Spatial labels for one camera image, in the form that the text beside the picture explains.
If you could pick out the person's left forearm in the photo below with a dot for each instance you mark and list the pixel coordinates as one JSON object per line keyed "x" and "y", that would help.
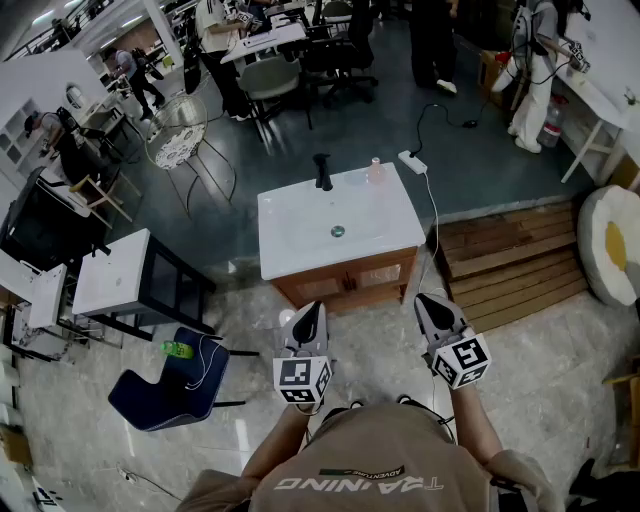
{"x": 280, "y": 440}

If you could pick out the black faucet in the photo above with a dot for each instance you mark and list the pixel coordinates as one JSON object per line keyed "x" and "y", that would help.
{"x": 323, "y": 172}

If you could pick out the wooden rack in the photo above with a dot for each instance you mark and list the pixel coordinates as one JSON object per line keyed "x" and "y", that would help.
{"x": 634, "y": 400}

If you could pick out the person's right forearm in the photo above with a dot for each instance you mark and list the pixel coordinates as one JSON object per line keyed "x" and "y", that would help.
{"x": 472, "y": 425}

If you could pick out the green plastic bottle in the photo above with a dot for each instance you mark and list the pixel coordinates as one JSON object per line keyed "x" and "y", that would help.
{"x": 177, "y": 349}

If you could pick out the wooden vanity cabinet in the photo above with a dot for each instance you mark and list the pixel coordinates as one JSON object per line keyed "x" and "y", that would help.
{"x": 325, "y": 292}

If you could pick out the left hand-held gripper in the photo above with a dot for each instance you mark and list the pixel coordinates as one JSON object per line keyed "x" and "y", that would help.
{"x": 300, "y": 377}

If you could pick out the light wooden chair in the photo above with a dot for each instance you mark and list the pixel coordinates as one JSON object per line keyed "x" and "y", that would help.
{"x": 102, "y": 197}

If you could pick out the black office chair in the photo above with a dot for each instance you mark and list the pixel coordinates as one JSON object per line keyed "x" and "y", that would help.
{"x": 350, "y": 55}

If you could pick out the white printed panel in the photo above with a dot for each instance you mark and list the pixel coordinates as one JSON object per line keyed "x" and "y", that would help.
{"x": 45, "y": 500}

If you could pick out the long white table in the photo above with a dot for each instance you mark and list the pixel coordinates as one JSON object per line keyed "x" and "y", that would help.
{"x": 600, "y": 80}

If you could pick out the white shelf unit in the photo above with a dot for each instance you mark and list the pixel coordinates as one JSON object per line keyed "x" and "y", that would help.
{"x": 17, "y": 135}

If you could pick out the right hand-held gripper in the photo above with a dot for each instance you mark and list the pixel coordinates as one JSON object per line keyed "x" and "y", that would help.
{"x": 462, "y": 360}

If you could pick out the clear water jug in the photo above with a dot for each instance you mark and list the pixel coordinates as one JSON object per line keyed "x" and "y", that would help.
{"x": 553, "y": 125}

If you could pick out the white power strip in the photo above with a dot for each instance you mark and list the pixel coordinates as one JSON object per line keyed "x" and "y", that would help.
{"x": 413, "y": 162}

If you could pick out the white desk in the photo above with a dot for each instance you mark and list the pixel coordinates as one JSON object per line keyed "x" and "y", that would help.
{"x": 280, "y": 37}

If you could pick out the small pink bottle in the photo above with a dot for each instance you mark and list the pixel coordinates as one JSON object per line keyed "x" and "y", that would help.
{"x": 377, "y": 172}

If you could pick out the flat cardboard piece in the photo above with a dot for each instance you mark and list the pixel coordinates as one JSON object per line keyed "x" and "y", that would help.
{"x": 15, "y": 445}

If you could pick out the white sink with black faucet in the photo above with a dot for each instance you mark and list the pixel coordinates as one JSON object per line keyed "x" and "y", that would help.
{"x": 295, "y": 250}

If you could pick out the dark blue chair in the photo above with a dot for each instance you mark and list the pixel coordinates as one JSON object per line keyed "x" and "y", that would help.
{"x": 165, "y": 395}

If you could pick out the person's beige t-shirt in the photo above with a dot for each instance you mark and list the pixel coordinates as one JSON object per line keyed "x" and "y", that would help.
{"x": 370, "y": 450}

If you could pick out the black box cabinet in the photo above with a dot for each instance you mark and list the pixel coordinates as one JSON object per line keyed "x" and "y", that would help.
{"x": 45, "y": 225}

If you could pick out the grey shell chair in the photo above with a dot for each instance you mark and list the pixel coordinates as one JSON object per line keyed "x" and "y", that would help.
{"x": 267, "y": 80}

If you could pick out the brown cardboard box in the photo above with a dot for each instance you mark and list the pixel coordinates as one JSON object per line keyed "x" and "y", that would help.
{"x": 490, "y": 75}

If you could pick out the white-topped black cabinet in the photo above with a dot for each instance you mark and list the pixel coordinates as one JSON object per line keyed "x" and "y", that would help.
{"x": 112, "y": 280}

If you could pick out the translucent round dish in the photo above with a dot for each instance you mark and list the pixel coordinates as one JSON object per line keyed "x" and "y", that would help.
{"x": 356, "y": 179}

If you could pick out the wooden slat platform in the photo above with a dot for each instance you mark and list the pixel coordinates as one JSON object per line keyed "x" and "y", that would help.
{"x": 510, "y": 260}

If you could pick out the egg-shaped cushion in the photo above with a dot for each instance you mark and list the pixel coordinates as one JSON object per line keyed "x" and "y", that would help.
{"x": 615, "y": 245}

